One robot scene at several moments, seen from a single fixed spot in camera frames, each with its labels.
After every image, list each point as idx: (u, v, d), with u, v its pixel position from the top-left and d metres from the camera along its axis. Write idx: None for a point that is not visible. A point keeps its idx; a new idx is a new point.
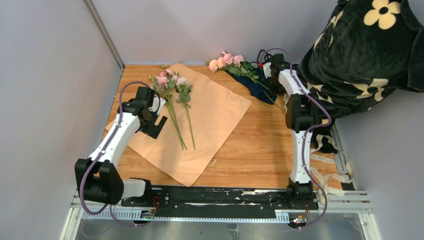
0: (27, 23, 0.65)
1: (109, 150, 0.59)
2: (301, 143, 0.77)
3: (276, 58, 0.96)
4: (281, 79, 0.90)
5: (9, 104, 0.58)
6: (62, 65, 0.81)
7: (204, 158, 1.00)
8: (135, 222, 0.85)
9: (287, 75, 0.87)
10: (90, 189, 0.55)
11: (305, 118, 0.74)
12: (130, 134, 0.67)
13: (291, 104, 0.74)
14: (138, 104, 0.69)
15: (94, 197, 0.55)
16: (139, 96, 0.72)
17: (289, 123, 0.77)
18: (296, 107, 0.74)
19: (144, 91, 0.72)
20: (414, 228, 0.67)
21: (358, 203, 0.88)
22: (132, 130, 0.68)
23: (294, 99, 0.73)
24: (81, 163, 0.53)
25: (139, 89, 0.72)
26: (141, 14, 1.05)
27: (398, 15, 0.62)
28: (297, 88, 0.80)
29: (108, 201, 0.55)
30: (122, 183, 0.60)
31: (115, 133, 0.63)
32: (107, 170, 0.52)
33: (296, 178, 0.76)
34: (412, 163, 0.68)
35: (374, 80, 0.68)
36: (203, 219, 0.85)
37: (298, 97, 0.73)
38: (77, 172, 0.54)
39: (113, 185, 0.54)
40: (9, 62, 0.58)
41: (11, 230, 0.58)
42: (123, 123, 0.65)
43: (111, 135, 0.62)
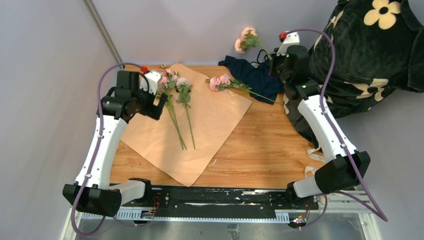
0: (26, 24, 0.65)
1: (97, 169, 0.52)
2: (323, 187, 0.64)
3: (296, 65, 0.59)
4: (305, 111, 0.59)
5: (9, 103, 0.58)
6: (62, 66, 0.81)
7: (204, 158, 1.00)
8: (135, 222, 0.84)
9: (315, 111, 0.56)
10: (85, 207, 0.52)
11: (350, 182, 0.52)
12: (116, 142, 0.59)
13: (331, 171, 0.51)
14: (120, 100, 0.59)
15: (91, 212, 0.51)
16: (122, 85, 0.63)
17: (327, 188, 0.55)
18: (340, 176, 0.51)
19: (126, 79, 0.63)
20: (415, 228, 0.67)
21: (358, 203, 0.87)
22: (120, 134, 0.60)
23: (337, 166, 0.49)
24: (69, 189, 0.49)
25: (120, 76, 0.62)
26: (141, 14, 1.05)
27: (399, 15, 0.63)
28: (336, 141, 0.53)
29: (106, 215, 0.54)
30: (118, 195, 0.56)
31: (98, 148, 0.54)
32: (98, 195, 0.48)
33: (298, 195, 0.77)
34: (412, 163, 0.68)
35: (374, 80, 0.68)
36: (203, 219, 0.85)
37: (342, 162, 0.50)
38: (67, 197, 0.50)
39: (107, 204, 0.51)
40: (8, 63, 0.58)
41: (11, 231, 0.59)
42: (105, 133, 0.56)
43: (94, 148, 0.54)
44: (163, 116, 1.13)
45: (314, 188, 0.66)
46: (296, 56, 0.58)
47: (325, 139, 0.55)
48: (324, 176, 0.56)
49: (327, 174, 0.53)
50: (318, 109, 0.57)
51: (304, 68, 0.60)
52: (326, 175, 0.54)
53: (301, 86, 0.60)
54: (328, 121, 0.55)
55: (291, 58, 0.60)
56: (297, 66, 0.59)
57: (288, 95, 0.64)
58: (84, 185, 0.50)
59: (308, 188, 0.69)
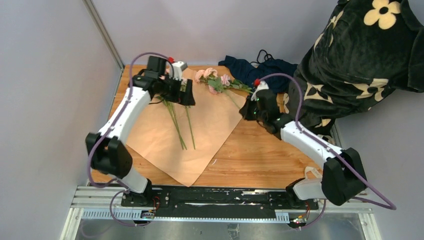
0: (26, 24, 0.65)
1: (119, 125, 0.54)
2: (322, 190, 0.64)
3: (267, 104, 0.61)
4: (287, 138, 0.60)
5: (10, 103, 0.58)
6: (62, 66, 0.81)
7: (204, 158, 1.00)
8: (135, 222, 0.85)
9: (294, 132, 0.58)
10: (101, 161, 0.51)
11: (352, 184, 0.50)
12: (137, 113, 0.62)
13: (331, 176, 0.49)
14: (148, 78, 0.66)
15: (105, 168, 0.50)
16: (150, 67, 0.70)
17: (334, 197, 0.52)
18: (341, 178, 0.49)
19: (155, 63, 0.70)
20: (415, 228, 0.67)
21: (358, 203, 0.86)
22: (142, 107, 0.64)
23: (331, 169, 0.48)
24: (91, 136, 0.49)
25: (149, 59, 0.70)
26: (141, 14, 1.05)
27: (399, 15, 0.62)
28: (321, 149, 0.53)
29: (117, 175, 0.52)
30: (131, 158, 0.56)
31: (124, 108, 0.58)
32: (116, 146, 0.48)
33: (300, 197, 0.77)
34: (412, 163, 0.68)
35: (374, 80, 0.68)
36: (203, 219, 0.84)
37: (335, 163, 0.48)
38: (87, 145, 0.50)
39: (121, 161, 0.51)
40: (9, 63, 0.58)
41: (11, 231, 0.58)
42: (132, 98, 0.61)
43: (120, 109, 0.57)
44: (163, 116, 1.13)
45: (315, 191, 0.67)
46: (265, 97, 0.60)
47: (314, 152, 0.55)
48: (328, 188, 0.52)
49: (329, 181, 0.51)
50: (297, 130, 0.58)
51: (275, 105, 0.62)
52: (329, 184, 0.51)
53: (277, 121, 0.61)
54: (310, 136, 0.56)
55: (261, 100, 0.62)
56: (268, 105, 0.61)
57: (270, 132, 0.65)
58: (105, 135, 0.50)
59: (311, 193, 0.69)
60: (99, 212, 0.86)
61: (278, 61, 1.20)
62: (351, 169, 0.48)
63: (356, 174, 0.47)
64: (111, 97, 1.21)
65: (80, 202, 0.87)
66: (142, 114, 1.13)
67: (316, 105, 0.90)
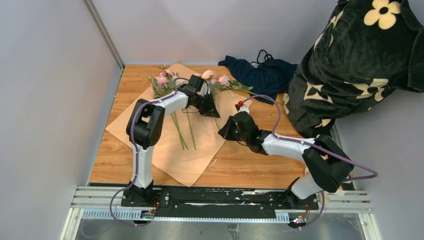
0: (26, 24, 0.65)
1: (164, 103, 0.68)
2: None
3: (246, 126, 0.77)
4: (271, 149, 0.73)
5: (10, 103, 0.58)
6: (62, 66, 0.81)
7: (204, 159, 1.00)
8: (135, 222, 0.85)
9: (273, 141, 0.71)
10: (137, 125, 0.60)
11: (337, 165, 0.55)
12: (176, 106, 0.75)
13: (313, 166, 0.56)
14: (189, 91, 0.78)
15: (138, 132, 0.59)
16: (190, 83, 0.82)
17: (329, 184, 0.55)
18: (322, 164, 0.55)
19: (196, 81, 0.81)
20: (414, 228, 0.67)
21: (358, 203, 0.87)
22: (180, 105, 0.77)
23: (310, 157, 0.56)
24: (141, 101, 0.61)
25: (192, 77, 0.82)
26: (141, 14, 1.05)
27: (398, 15, 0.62)
28: (298, 144, 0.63)
29: (145, 142, 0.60)
30: (160, 135, 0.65)
31: (169, 97, 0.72)
32: (159, 112, 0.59)
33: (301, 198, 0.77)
34: (412, 163, 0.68)
35: (374, 80, 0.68)
36: (203, 219, 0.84)
37: (312, 152, 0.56)
38: (134, 107, 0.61)
39: (155, 129, 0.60)
40: (9, 63, 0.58)
41: (12, 231, 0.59)
42: (177, 95, 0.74)
43: (168, 96, 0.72)
44: None
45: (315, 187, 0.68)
46: (243, 120, 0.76)
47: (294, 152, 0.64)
48: (318, 180, 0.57)
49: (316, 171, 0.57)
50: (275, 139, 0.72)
51: (253, 127, 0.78)
52: (317, 176, 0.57)
53: (258, 139, 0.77)
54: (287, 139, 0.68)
55: (241, 123, 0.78)
56: (247, 127, 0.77)
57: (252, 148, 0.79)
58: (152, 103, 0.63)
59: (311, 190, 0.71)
60: (99, 212, 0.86)
61: (278, 61, 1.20)
62: (325, 150, 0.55)
63: (331, 153, 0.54)
64: (111, 97, 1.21)
65: (80, 202, 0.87)
66: None
67: (316, 105, 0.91)
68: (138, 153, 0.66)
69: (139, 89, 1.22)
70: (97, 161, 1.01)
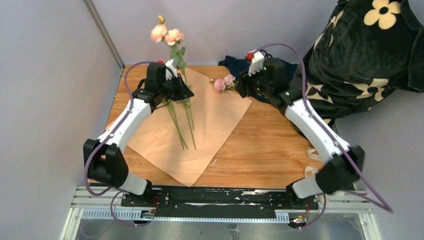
0: (26, 24, 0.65)
1: (119, 134, 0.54)
2: None
3: (275, 75, 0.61)
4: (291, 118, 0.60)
5: (10, 102, 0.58)
6: (62, 66, 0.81)
7: (204, 159, 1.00)
8: (135, 222, 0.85)
9: (302, 115, 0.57)
10: (96, 170, 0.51)
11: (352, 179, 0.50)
12: (140, 121, 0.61)
13: (330, 170, 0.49)
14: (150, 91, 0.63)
15: (100, 177, 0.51)
16: (149, 78, 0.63)
17: (330, 189, 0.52)
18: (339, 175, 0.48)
19: (155, 73, 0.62)
20: (414, 228, 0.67)
21: (357, 203, 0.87)
22: (144, 117, 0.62)
23: (335, 164, 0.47)
24: (90, 143, 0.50)
25: (147, 70, 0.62)
26: (141, 14, 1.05)
27: (399, 15, 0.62)
28: (329, 141, 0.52)
29: (112, 184, 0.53)
30: (127, 169, 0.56)
31: (124, 119, 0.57)
32: (113, 154, 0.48)
33: (298, 196, 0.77)
34: (412, 163, 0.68)
35: (374, 80, 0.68)
36: (204, 219, 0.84)
37: (340, 159, 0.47)
38: (84, 152, 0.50)
39: (117, 171, 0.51)
40: (9, 64, 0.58)
41: (12, 231, 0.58)
42: (134, 109, 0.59)
43: (121, 118, 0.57)
44: (163, 116, 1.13)
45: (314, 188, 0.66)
46: (274, 66, 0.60)
47: (318, 140, 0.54)
48: (322, 176, 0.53)
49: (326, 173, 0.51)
50: (305, 113, 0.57)
51: (282, 77, 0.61)
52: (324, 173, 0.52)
53: (285, 94, 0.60)
54: (317, 122, 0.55)
55: (270, 70, 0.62)
56: (277, 75, 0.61)
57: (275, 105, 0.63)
58: (104, 142, 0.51)
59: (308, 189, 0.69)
60: (99, 212, 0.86)
61: None
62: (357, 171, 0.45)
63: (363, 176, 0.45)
64: (111, 97, 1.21)
65: (80, 202, 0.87)
66: None
67: (316, 105, 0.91)
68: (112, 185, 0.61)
69: None
70: None
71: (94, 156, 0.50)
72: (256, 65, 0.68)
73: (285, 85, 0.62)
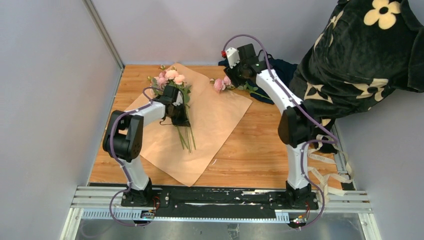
0: (27, 24, 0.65)
1: (141, 112, 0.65)
2: (299, 156, 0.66)
3: (246, 53, 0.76)
4: (260, 84, 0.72)
5: (10, 102, 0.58)
6: (62, 66, 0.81)
7: (204, 159, 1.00)
8: (135, 222, 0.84)
9: (267, 80, 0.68)
10: (115, 138, 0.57)
11: (304, 130, 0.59)
12: (154, 116, 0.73)
13: (285, 121, 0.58)
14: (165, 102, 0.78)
15: (119, 145, 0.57)
16: (166, 94, 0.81)
17: (286, 140, 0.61)
18: (293, 125, 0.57)
19: (171, 92, 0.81)
20: (413, 228, 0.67)
21: (358, 203, 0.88)
22: (158, 115, 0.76)
23: (288, 114, 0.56)
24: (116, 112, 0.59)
25: (167, 87, 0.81)
26: (141, 14, 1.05)
27: (398, 15, 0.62)
28: (286, 98, 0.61)
29: (126, 156, 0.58)
30: (140, 147, 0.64)
31: (147, 107, 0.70)
32: (139, 120, 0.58)
33: (294, 185, 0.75)
34: (412, 162, 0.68)
35: (374, 80, 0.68)
36: (203, 219, 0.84)
37: (292, 110, 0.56)
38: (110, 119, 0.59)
39: (136, 139, 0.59)
40: (9, 63, 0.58)
41: (12, 231, 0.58)
42: (153, 105, 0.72)
43: (144, 106, 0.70)
44: None
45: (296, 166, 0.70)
46: (243, 47, 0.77)
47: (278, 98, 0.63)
48: (281, 130, 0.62)
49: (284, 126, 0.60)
50: (269, 78, 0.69)
51: (252, 55, 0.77)
52: (283, 127, 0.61)
53: (255, 66, 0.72)
54: (278, 85, 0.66)
55: (241, 51, 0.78)
56: (247, 54, 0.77)
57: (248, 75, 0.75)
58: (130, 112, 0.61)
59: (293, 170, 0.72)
60: (99, 212, 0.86)
61: (278, 61, 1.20)
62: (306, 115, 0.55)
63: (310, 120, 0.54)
64: (111, 97, 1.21)
65: (80, 202, 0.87)
66: None
67: (316, 105, 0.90)
68: (124, 166, 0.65)
69: (139, 89, 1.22)
70: (97, 161, 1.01)
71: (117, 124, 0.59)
72: (233, 58, 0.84)
73: (255, 60, 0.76)
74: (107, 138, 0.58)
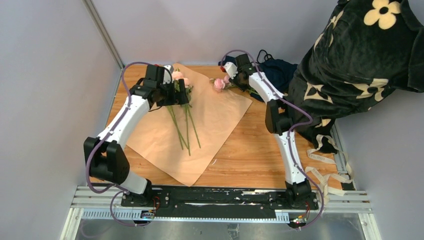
0: (27, 24, 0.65)
1: (116, 132, 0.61)
2: (287, 144, 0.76)
3: (241, 60, 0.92)
4: (251, 83, 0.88)
5: (10, 102, 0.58)
6: (62, 67, 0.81)
7: (204, 159, 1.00)
8: (135, 222, 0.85)
9: (257, 79, 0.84)
10: (98, 167, 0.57)
11: (285, 120, 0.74)
12: (137, 117, 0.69)
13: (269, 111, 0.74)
14: (148, 87, 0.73)
15: (102, 174, 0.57)
16: (148, 76, 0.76)
17: (271, 129, 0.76)
18: (275, 113, 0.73)
19: (154, 71, 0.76)
20: (414, 228, 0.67)
21: (358, 203, 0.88)
22: (142, 113, 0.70)
23: (271, 104, 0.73)
24: (90, 141, 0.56)
25: (148, 68, 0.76)
26: (141, 14, 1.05)
27: (399, 15, 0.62)
28: (270, 93, 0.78)
29: (114, 181, 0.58)
30: (128, 165, 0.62)
31: (123, 116, 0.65)
32: (114, 150, 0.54)
33: (291, 180, 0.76)
34: (412, 163, 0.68)
35: (375, 80, 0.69)
36: (203, 219, 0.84)
37: (274, 102, 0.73)
38: (85, 151, 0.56)
39: (118, 166, 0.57)
40: (8, 63, 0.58)
41: (12, 231, 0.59)
42: (132, 106, 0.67)
43: (118, 118, 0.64)
44: (163, 116, 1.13)
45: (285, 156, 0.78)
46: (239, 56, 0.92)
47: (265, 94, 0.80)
48: (267, 120, 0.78)
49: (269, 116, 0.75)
50: (259, 78, 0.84)
51: (247, 61, 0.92)
52: (268, 117, 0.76)
53: (249, 70, 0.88)
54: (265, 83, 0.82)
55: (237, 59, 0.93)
56: (242, 61, 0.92)
57: (243, 78, 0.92)
58: (103, 139, 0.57)
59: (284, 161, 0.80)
60: (99, 212, 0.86)
61: (278, 61, 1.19)
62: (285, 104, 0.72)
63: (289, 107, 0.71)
64: (111, 97, 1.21)
65: (80, 202, 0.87)
66: None
67: (316, 105, 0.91)
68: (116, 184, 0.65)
69: None
70: None
71: (94, 155, 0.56)
72: (231, 70, 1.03)
73: (249, 66, 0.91)
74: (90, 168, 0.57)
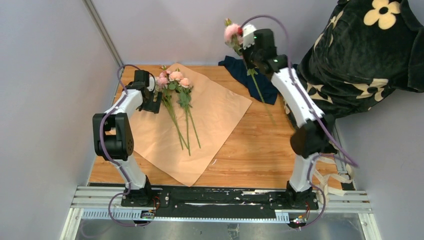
0: (27, 25, 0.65)
1: (122, 108, 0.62)
2: (308, 166, 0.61)
3: (265, 41, 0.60)
4: (276, 85, 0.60)
5: (10, 102, 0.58)
6: (62, 66, 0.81)
7: (204, 159, 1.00)
8: (135, 222, 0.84)
9: (286, 82, 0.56)
10: (106, 142, 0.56)
11: (321, 144, 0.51)
12: (134, 105, 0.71)
13: (300, 134, 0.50)
14: (138, 85, 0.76)
15: (112, 148, 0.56)
16: (137, 79, 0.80)
17: (297, 151, 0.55)
18: (310, 138, 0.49)
19: (142, 74, 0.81)
20: (414, 228, 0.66)
21: (358, 203, 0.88)
22: (136, 104, 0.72)
23: (307, 128, 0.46)
24: (97, 116, 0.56)
25: (136, 73, 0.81)
26: (141, 15, 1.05)
27: (398, 15, 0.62)
28: (305, 108, 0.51)
29: (123, 155, 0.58)
30: (133, 141, 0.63)
31: (124, 99, 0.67)
32: (123, 118, 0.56)
33: (297, 189, 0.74)
34: (412, 162, 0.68)
35: (374, 80, 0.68)
36: (203, 219, 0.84)
37: (311, 124, 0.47)
38: (94, 126, 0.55)
39: (127, 136, 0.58)
40: (9, 63, 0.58)
41: (12, 230, 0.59)
42: (130, 94, 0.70)
43: (121, 99, 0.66)
44: (163, 116, 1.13)
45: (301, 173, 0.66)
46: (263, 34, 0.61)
47: (296, 106, 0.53)
48: (291, 142, 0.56)
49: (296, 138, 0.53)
50: (289, 80, 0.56)
51: (271, 45, 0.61)
52: (294, 138, 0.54)
53: (273, 61, 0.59)
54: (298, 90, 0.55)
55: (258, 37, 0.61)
56: (266, 43, 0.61)
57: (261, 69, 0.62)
58: (110, 113, 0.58)
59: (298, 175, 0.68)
60: (99, 212, 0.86)
61: None
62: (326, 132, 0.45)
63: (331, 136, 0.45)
64: (111, 97, 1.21)
65: (80, 202, 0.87)
66: (142, 114, 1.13)
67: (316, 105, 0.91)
68: (121, 166, 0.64)
69: None
70: (97, 161, 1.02)
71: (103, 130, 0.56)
72: (248, 37, 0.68)
73: (273, 52, 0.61)
74: (99, 144, 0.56)
